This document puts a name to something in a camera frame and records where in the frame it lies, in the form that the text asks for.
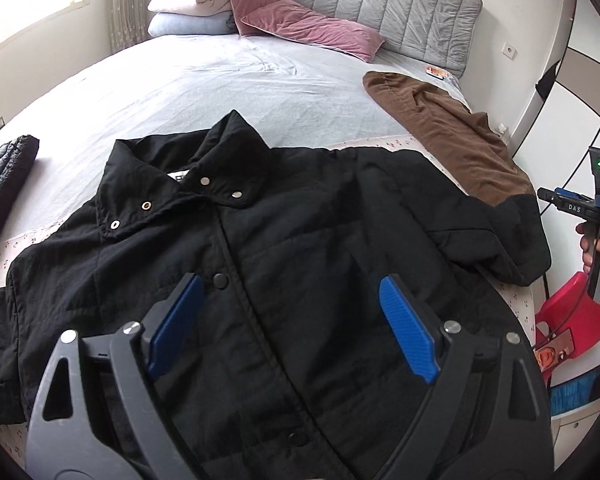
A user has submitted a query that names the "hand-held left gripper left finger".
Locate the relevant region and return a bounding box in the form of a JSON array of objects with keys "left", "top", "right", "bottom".
[{"left": 24, "top": 272, "right": 206, "bottom": 480}]

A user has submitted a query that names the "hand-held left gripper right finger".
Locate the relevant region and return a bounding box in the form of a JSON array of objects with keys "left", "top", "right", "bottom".
[{"left": 377, "top": 274, "right": 554, "bottom": 480}]

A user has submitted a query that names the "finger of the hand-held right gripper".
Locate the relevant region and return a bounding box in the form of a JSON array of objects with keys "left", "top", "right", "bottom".
[{"left": 537, "top": 187, "right": 592, "bottom": 222}]

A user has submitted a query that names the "black snap-button jacket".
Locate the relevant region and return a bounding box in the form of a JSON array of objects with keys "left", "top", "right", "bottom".
[{"left": 0, "top": 112, "right": 552, "bottom": 480}]

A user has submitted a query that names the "red plastic stool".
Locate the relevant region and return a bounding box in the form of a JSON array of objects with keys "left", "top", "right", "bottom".
[{"left": 533, "top": 270, "right": 600, "bottom": 362}]

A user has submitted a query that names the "white panelled wardrobe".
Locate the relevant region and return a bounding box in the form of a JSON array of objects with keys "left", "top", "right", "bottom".
[{"left": 509, "top": 0, "right": 600, "bottom": 221}]

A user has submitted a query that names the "brown garment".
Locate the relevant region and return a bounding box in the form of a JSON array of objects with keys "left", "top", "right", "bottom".
[{"left": 362, "top": 71, "right": 531, "bottom": 207}]

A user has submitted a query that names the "card with face picture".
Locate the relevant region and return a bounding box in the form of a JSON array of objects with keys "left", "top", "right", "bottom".
[{"left": 535, "top": 336, "right": 576, "bottom": 373}]

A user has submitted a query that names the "black quilted garment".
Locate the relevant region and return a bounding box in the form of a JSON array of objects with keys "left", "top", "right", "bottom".
[{"left": 0, "top": 135, "right": 41, "bottom": 248}]

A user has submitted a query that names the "bed with light blue sheet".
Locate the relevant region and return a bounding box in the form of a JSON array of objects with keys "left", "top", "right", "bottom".
[{"left": 0, "top": 32, "right": 551, "bottom": 466}]

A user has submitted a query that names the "grey padded headboard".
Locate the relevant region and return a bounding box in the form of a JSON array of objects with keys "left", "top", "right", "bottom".
[{"left": 215, "top": 0, "right": 483, "bottom": 79}]

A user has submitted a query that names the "light blue pillow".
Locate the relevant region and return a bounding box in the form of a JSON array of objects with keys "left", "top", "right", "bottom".
[{"left": 147, "top": 12, "right": 239, "bottom": 38}]

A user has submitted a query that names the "patterned curtain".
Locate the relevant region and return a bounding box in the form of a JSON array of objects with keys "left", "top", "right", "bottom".
[{"left": 104, "top": 0, "right": 152, "bottom": 52}]

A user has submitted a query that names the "cream folded quilt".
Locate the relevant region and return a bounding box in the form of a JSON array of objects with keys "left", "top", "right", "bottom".
[{"left": 147, "top": 0, "right": 237, "bottom": 17}]

